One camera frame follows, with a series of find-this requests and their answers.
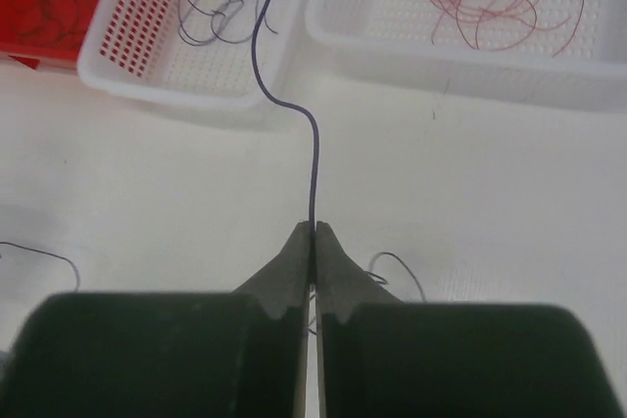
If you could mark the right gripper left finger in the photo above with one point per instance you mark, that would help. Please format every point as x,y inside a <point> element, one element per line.
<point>271,375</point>

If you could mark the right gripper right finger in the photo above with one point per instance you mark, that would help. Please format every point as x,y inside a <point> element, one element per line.
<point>359,338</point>

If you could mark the white middle mesh basket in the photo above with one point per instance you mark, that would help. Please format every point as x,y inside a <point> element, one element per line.
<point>198,54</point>

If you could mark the white mesh basket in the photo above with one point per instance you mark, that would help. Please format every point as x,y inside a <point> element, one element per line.
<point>555,53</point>
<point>198,54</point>

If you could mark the white right mesh basket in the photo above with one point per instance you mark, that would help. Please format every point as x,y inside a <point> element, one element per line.
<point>555,53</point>

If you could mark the red plastic tray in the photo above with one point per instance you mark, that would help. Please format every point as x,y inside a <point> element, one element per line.
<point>44,33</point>

